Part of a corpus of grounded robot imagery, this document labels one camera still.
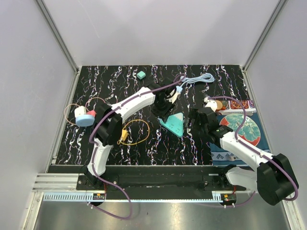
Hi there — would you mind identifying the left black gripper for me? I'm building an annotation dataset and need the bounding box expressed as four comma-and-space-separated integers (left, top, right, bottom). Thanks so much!
152, 97, 176, 123

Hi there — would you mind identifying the teal triangular power strip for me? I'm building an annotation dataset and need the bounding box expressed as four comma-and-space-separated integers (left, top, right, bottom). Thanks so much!
158, 113, 184, 138

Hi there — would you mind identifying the green cube charger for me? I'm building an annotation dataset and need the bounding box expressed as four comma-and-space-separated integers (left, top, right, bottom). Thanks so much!
136, 71, 146, 80

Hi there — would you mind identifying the yellow cube charger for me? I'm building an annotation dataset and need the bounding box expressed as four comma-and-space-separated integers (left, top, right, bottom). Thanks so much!
120, 129, 128, 141

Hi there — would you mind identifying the pink charging cable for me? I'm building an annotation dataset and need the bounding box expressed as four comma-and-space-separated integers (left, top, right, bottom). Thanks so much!
64, 96, 106, 125

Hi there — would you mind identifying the pink plug adapter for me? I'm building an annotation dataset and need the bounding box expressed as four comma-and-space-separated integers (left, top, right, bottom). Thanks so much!
86, 110, 96, 117

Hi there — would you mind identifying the round blue power strip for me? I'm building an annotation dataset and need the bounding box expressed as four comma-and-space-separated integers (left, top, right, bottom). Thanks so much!
75, 114, 95, 127

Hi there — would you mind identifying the white cube charger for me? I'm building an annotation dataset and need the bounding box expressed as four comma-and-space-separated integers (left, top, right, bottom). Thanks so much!
74, 106, 87, 118

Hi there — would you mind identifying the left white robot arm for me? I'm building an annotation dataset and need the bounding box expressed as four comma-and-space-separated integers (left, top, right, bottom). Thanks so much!
84, 83, 177, 190

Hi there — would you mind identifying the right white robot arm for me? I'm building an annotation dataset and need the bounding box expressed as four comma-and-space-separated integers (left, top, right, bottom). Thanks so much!
186, 107, 299, 206

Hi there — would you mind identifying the orange cup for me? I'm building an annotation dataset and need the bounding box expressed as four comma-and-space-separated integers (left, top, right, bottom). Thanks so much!
215, 100, 223, 111

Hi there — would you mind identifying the blue placemat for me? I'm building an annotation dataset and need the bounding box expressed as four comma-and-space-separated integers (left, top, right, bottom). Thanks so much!
210, 113, 270, 166

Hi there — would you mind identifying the red and green plate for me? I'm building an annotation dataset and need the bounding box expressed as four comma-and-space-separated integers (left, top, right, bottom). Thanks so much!
220, 114, 261, 146

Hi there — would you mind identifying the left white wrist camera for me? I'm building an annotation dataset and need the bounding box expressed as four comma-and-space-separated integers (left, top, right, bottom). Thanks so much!
166, 87, 178, 104

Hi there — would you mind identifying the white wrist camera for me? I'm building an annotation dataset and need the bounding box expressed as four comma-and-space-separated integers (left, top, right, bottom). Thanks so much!
204, 97, 218, 112
166, 87, 178, 104

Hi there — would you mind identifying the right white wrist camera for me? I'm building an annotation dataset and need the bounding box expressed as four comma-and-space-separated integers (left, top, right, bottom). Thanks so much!
204, 97, 218, 112

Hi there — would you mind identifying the orange charging cable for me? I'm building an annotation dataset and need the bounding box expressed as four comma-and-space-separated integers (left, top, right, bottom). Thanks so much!
117, 119, 151, 146

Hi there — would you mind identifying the light blue coiled cable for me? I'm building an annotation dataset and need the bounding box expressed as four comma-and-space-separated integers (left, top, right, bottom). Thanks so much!
180, 73, 215, 87

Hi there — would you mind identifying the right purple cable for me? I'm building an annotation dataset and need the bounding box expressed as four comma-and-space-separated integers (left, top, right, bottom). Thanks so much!
205, 95, 299, 208

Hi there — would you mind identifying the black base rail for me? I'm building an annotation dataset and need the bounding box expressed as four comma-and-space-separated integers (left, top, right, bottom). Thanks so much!
47, 164, 276, 192

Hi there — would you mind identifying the left aluminium post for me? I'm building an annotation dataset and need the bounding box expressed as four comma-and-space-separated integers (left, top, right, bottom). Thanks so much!
34, 0, 79, 73

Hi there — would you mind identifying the aluminium post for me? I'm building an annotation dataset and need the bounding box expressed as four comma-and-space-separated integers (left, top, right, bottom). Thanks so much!
34, 0, 79, 73
242, 0, 288, 72

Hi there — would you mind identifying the right aluminium post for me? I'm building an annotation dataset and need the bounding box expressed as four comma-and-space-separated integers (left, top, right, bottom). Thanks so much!
242, 0, 288, 72

